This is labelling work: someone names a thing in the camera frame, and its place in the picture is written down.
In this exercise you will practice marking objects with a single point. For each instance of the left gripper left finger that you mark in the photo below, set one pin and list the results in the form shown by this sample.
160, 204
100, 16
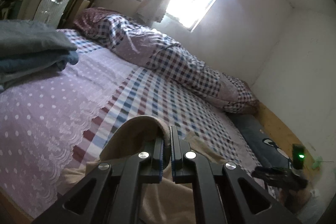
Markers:
110, 193

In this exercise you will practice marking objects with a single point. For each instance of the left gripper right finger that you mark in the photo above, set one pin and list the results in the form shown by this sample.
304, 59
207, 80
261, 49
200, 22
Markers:
223, 193

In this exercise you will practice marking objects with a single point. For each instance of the beige long-sleeve garment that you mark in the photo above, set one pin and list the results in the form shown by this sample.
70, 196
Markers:
165, 202

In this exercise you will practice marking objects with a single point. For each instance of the folded blue-grey clothes stack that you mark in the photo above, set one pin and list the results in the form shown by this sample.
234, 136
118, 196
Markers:
29, 46

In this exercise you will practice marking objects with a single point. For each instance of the person's right hand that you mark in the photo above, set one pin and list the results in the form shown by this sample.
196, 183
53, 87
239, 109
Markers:
294, 201

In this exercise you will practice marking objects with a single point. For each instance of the blue-grey cartoon pillow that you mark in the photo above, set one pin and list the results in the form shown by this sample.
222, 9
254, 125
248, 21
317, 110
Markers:
266, 150

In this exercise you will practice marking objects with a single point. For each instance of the checkered bed sheet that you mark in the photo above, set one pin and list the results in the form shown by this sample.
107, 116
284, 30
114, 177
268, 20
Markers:
57, 120

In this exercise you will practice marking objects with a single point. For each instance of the checkered rolled duvet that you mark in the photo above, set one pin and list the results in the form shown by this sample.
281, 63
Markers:
151, 49

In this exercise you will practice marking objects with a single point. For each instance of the white striped storage box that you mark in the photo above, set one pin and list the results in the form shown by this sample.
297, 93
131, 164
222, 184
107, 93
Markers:
49, 12

